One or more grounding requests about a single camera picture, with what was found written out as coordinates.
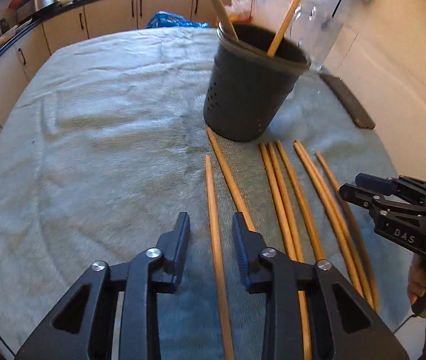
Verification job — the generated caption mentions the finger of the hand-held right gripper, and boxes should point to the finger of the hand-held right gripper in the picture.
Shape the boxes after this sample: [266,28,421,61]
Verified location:
[355,173,426,206]
[339,182,426,220]

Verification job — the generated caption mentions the group of wooden chopsticks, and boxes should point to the group of wooden chopsticks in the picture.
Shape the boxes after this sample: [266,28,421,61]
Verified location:
[206,127,381,360]

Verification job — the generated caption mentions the clear plastic bag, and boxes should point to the clear plastic bag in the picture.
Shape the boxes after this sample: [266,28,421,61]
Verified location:
[243,0,349,74]

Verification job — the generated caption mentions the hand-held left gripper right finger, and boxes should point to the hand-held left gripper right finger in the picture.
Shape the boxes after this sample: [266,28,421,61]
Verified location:
[232,212,410,360]

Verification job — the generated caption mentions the beige kitchen cabinets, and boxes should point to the beige kitchen cabinets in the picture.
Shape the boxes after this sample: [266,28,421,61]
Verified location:
[0,0,243,203]

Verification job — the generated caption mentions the long wooden chopstick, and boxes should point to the long wooden chopstick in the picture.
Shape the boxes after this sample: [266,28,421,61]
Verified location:
[267,0,315,58]
[204,154,235,360]
[194,0,240,43]

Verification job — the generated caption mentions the black perforated utensil cup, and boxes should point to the black perforated utensil cup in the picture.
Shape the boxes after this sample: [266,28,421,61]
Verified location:
[203,22,312,143]

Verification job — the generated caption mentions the person's right hand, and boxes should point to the person's right hand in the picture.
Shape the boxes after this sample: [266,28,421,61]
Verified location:
[407,254,426,305]

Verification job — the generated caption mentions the pink red plastic bag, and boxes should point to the pink red plastic bag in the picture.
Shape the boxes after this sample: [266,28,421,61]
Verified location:
[224,0,258,27]

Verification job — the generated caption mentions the dark flat block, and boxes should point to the dark flat block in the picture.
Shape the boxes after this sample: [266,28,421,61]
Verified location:
[320,73,376,130]

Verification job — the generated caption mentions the blue plastic bag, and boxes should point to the blue plastic bag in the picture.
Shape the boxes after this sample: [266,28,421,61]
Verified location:
[145,11,211,30]

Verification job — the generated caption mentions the grey green towel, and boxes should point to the grey green towel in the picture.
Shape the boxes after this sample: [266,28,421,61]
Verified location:
[0,26,412,360]

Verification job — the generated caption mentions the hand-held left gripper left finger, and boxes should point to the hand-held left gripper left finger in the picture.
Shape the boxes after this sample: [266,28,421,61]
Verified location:
[15,212,191,360]

